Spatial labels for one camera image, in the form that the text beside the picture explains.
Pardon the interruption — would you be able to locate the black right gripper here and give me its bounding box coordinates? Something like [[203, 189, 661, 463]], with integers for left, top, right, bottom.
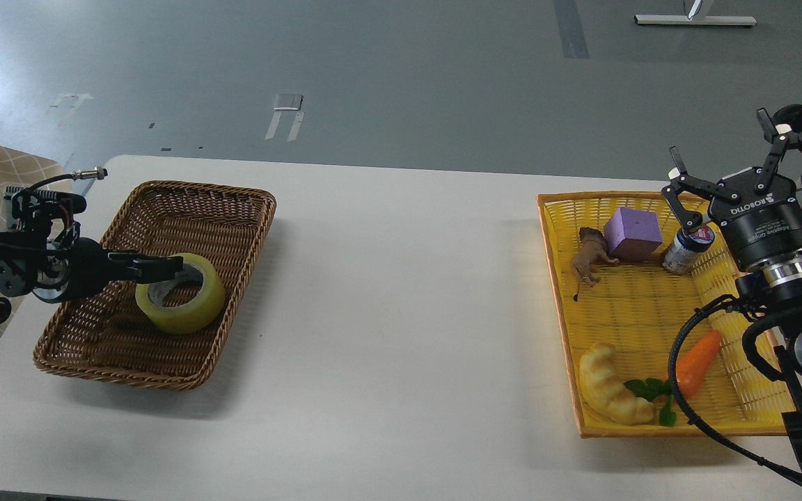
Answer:
[[660, 107, 802, 273]]

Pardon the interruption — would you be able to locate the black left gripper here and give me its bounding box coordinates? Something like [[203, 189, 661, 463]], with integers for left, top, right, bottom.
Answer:
[[32, 237, 184, 303]]

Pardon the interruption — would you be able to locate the yellow tape roll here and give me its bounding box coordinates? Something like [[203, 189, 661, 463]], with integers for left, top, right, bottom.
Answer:
[[134, 253, 226, 334]]

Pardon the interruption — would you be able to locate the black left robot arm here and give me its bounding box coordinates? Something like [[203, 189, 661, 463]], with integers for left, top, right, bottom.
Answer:
[[0, 168, 184, 325]]

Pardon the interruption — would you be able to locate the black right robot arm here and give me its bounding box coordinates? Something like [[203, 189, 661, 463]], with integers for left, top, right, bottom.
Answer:
[[661, 105, 802, 488]]

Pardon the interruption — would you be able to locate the brown wicker basket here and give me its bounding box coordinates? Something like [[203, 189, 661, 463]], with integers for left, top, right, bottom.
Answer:
[[33, 180, 277, 391]]

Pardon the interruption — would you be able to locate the small jar with dark lid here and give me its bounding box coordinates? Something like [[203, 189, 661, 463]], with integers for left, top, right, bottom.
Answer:
[[661, 225, 716, 276]]

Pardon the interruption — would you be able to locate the purple foam cube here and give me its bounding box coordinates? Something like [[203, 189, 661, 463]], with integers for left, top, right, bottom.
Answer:
[[604, 208, 664, 262]]

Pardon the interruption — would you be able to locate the yellow plastic basket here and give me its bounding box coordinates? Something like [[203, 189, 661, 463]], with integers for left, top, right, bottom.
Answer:
[[537, 191, 794, 438]]

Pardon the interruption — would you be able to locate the brown toy animal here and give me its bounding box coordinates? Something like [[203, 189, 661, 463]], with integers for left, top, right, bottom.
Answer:
[[571, 226, 620, 302]]

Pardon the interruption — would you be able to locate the orange toy carrot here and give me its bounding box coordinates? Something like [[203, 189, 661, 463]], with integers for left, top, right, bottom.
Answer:
[[624, 330, 722, 427]]

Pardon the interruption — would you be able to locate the white stand base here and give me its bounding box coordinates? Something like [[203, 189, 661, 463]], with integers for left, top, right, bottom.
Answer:
[[634, 1, 757, 28]]

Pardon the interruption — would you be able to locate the toy croissant bread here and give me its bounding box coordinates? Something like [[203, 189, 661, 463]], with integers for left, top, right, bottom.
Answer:
[[579, 342, 655, 426]]

